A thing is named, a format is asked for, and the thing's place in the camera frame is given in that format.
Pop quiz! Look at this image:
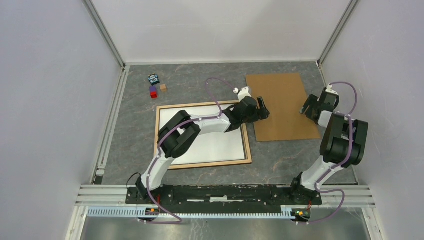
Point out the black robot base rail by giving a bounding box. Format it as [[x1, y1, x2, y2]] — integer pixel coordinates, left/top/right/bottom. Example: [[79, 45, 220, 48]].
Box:
[[125, 184, 323, 215]]

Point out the wooden picture frame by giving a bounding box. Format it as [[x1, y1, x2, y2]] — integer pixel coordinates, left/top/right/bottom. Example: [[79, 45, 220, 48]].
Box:
[[153, 100, 253, 171]]

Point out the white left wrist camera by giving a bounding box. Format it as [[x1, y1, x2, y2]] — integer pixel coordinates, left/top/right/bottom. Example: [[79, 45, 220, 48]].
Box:
[[232, 86, 252, 102]]

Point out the purple and red block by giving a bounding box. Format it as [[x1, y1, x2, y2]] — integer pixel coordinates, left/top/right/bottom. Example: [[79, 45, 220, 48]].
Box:
[[149, 85, 158, 99]]

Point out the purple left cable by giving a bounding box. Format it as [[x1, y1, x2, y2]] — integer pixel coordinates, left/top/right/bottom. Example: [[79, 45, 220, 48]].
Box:
[[145, 77, 237, 225]]

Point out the left aluminium side rail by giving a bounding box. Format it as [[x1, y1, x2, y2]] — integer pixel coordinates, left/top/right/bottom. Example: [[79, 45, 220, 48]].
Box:
[[90, 65, 131, 185]]

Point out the small wooden cube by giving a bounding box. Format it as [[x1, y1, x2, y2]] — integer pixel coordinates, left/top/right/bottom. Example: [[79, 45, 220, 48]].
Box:
[[160, 84, 168, 92]]

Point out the white toothed cable duct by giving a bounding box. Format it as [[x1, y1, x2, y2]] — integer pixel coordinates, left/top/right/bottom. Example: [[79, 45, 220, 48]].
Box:
[[87, 206, 310, 220]]

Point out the aluminium corner post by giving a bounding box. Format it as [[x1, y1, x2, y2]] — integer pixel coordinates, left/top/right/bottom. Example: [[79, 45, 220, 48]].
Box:
[[316, 0, 360, 68], [82, 0, 126, 69]]

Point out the brown backing board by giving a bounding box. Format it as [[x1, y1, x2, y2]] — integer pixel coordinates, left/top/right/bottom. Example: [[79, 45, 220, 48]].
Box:
[[245, 73, 321, 142]]

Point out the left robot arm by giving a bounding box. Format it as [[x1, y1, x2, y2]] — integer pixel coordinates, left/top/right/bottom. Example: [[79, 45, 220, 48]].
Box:
[[135, 96, 270, 204]]

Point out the landscape photo print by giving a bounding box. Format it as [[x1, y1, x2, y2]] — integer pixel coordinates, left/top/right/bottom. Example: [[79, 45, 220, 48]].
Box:
[[159, 104, 247, 166]]

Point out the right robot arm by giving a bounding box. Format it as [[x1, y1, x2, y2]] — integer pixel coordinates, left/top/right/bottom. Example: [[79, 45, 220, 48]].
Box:
[[288, 87, 369, 204]]

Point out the right aluminium corner post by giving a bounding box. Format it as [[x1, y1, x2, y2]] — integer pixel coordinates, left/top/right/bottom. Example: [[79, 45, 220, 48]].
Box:
[[316, 0, 360, 68]]

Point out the left aluminium corner post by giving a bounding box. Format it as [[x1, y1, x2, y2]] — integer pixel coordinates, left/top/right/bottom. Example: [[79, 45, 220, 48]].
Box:
[[82, 0, 126, 69]]

